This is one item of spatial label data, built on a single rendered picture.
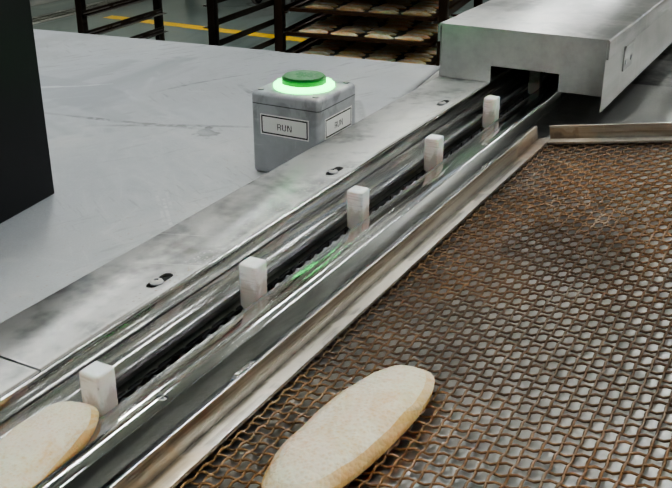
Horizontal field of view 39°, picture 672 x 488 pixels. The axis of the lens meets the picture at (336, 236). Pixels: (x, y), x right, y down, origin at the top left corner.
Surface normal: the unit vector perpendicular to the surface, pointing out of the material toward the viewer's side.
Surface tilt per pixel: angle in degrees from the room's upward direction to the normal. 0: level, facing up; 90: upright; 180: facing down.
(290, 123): 90
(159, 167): 0
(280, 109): 90
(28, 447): 13
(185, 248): 0
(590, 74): 90
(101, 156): 0
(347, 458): 23
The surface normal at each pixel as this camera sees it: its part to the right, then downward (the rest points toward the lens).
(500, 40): -0.48, 0.36
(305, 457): -0.14, -0.86
